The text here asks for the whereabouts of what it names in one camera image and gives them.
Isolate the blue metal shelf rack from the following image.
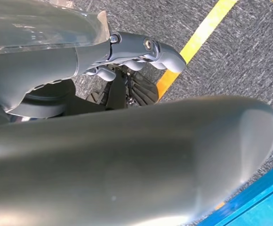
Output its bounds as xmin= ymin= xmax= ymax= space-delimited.
xmin=197 ymin=158 xmax=273 ymax=226

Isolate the black robot foot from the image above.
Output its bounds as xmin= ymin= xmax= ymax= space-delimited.
xmin=63 ymin=67 xmax=160 ymax=117

